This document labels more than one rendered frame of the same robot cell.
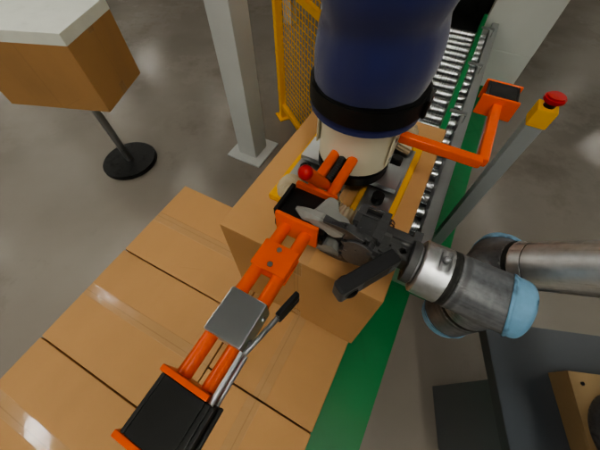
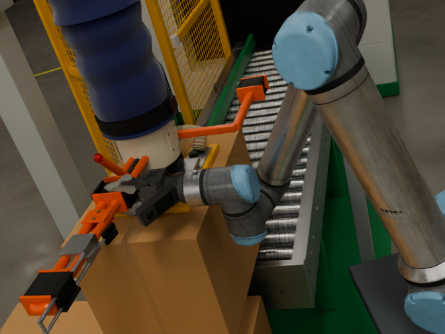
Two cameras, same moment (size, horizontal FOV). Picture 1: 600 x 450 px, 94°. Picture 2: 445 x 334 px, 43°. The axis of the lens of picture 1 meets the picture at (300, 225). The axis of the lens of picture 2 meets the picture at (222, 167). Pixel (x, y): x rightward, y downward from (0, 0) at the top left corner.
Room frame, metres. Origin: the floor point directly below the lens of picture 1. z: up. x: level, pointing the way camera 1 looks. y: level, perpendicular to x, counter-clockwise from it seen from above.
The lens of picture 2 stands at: (-0.99, -0.14, 1.92)
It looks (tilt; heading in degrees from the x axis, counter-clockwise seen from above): 30 degrees down; 353
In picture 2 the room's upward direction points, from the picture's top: 17 degrees counter-clockwise
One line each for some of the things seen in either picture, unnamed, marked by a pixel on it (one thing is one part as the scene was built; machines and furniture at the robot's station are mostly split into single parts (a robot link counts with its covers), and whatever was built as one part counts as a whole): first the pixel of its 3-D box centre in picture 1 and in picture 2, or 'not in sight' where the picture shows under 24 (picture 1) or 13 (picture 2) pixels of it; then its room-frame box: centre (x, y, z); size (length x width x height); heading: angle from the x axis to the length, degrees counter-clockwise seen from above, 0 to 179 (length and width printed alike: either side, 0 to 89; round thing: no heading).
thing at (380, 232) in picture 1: (379, 245); (165, 189); (0.23, -0.14, 1.20); 0.12 x 0.09 x 0.08; 62
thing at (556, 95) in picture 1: (553, 101); not in sight; (0.89, -0.89, 1.02); 0.07 x 0.07 x 0.04
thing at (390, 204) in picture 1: (386, 181); (188, 171); (0.46, -0.21, 1.09); 0.34 x 0.10 x 0.05; 152
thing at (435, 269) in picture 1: (428, 268); (195, 187); (0.18, -0.21, 1.20); 0.09 x 0.05 x 0.10; 152
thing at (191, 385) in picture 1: (169, 414); (48, 291); (-0.01, 0.16, 1.21); 0.08 x 0.07 x 0.05; 152
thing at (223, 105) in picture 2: not in sight; (224, 90); (2.09, -0.65, 0.60); 1.60 x 0.11 x 0.09; 152
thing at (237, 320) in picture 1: (238, 320); (80, 251); (0.10, 0.09, 1.20); 0.07 x 0.07 x 0.04; 62
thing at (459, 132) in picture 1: (462, 117); (324, 122); (1.50, -1.01, 0.50); 2.31 x 0.05 x 0.19; 152
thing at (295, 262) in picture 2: not in sight; (209, 272); (0.62, -0.18, 0.58); 0.70 x 0.03 x 0.06; 62
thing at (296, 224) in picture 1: (306, 213); (116, 194); (0.29, -0.01, 1.20); 0.10 x 0.08 x 0.06; 62
